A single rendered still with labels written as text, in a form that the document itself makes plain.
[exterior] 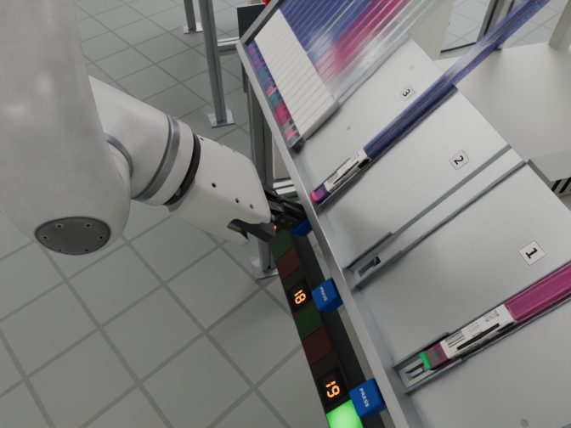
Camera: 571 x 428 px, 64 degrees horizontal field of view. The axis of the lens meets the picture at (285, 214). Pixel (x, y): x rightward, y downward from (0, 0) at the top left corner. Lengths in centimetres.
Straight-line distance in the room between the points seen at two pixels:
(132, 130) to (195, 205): 9
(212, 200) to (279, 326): 86
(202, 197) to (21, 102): 19
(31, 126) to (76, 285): 117
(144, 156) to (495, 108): 68
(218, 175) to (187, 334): 87
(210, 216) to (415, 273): 20
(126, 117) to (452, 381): 34
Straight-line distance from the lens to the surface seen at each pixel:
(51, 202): 31
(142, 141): 39
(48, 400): 131
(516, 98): 96
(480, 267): 42
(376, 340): 44
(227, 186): 44
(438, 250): 43
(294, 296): 54
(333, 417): 49
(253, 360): 121
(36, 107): 28
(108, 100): 39
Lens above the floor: 112
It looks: 50 degrees down
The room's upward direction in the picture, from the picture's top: straight up
